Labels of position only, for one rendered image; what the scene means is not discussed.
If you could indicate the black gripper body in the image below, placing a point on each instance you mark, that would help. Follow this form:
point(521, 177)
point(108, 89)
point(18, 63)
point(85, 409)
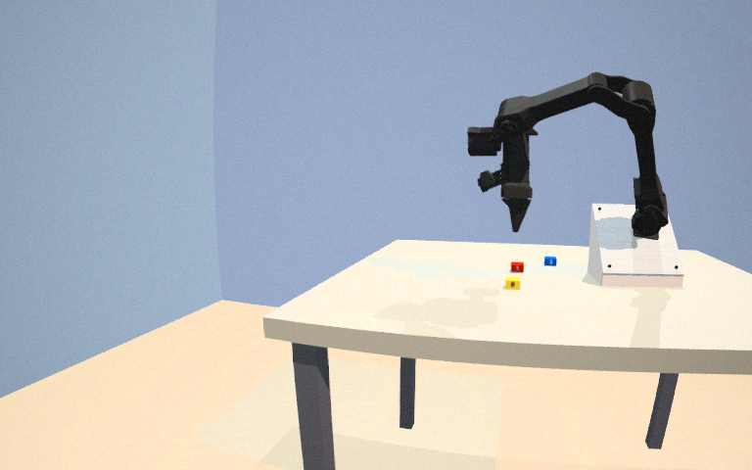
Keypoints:
point(517, 175)

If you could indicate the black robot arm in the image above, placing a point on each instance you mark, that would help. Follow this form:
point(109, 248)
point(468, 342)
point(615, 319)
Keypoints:
point(517, 116)

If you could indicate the yellow block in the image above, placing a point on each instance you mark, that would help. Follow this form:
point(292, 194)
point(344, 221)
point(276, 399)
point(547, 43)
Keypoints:
point(512, 283)

